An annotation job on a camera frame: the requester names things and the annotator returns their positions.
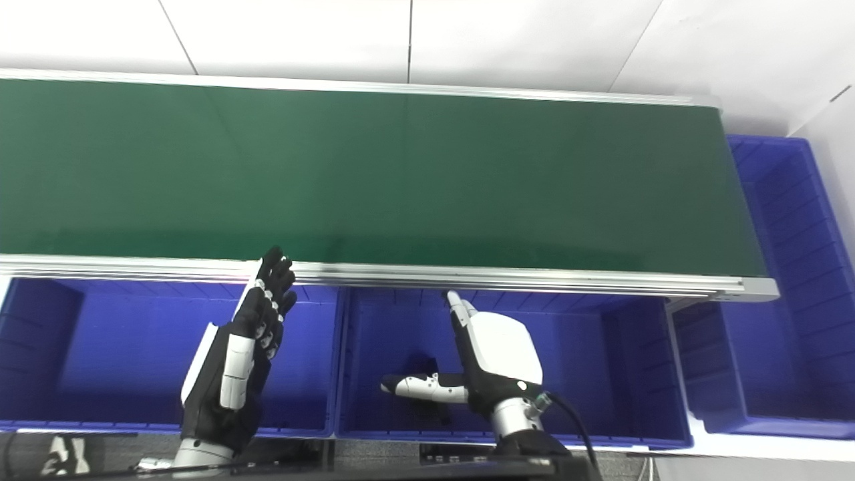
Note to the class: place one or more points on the blue plastic bin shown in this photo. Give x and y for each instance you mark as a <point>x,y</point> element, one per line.
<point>120,354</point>
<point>588,374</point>
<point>788,300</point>

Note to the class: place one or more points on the green conveyor belt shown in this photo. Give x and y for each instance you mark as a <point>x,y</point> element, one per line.
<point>401,180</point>
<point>467,275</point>

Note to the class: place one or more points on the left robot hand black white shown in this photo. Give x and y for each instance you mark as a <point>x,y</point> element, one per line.
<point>227,394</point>

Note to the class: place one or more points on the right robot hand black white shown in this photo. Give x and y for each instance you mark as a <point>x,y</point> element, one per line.
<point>501,354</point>

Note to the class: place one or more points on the black flange part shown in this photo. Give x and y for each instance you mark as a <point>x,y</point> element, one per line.
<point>422,364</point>

